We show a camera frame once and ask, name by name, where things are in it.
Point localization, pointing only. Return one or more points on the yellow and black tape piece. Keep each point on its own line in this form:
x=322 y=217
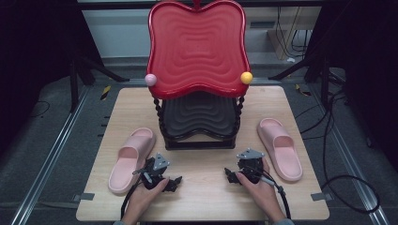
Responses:
x=303 y=90
x=105 y=92

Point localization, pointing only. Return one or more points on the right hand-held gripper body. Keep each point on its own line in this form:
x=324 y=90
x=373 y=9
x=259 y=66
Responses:
x=250 y=165

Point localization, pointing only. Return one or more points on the red and black shoe rack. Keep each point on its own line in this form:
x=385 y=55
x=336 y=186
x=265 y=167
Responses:
x=197 y=47

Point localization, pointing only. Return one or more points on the pink ball knob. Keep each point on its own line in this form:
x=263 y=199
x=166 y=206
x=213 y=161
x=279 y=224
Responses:
x=150 y=79

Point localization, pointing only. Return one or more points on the dark curtain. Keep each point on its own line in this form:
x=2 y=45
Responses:
x=369 y=78
x=34 y=62

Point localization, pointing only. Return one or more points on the brown cardboard box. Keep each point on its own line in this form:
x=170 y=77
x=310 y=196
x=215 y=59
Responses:
x=286 y=37

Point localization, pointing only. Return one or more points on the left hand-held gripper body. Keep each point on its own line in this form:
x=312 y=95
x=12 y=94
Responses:
x=153 y=170

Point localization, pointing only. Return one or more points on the pink slipper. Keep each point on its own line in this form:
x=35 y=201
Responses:
x=125 y=170
x=287 y=161

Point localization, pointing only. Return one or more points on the person's right hand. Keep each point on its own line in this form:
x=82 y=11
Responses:
x=263 y=195

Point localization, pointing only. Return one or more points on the grey tape strip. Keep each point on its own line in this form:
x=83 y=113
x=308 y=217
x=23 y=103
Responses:
x=320 y=197
x=84 y=197

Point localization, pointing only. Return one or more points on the metal floor rail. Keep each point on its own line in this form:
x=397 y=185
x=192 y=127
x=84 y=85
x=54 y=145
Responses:
x=353 y=162
x=47 y=162

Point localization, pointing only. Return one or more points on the person's left hand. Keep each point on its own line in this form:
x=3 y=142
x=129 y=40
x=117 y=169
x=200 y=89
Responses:
x=140 y=200

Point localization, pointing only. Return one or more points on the black metal stand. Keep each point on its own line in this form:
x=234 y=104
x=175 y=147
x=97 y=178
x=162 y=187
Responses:
x=324 y=75
x=74 y=81

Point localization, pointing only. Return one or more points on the yellow ball knob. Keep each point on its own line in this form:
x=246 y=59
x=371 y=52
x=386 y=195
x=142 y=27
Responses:
x=246 y=78

